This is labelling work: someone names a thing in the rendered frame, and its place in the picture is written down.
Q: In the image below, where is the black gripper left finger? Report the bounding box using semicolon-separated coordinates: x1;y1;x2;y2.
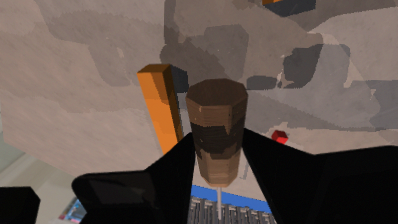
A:
71;132;195;224

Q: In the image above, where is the blue flat strip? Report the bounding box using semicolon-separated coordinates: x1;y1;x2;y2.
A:
191;185;272;213

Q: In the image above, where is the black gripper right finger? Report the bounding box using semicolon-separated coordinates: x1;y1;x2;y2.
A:
242;127;398;224

